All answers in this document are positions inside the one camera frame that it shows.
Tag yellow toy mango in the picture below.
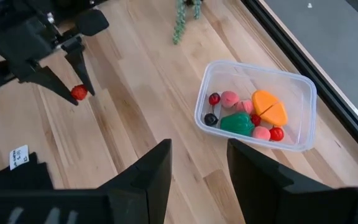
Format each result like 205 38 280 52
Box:
251 89 289 128

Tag black aluminium table frame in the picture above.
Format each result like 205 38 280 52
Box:
240 0 358 160

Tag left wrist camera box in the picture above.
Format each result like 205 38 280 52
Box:
74 8 110 37

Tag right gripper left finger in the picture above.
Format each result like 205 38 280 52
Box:
99 139 173 224

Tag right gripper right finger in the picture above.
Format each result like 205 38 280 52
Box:
227 139 358 224

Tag black cloth napkin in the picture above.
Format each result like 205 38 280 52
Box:
0 151 55 191

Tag white handwritten paper tag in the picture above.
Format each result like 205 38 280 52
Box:
9 144 30 171

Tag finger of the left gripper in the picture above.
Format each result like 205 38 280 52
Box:
19 65 80 106
61 37 96 96

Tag clear plastic food container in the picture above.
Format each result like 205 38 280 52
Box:
193 59 318 153

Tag green toy bell pepper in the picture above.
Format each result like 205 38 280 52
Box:
219 111 255 138

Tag succulents in black pot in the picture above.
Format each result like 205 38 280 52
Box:
171 0 203 45

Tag small red toy berry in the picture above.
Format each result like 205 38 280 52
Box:
70 84 89 101

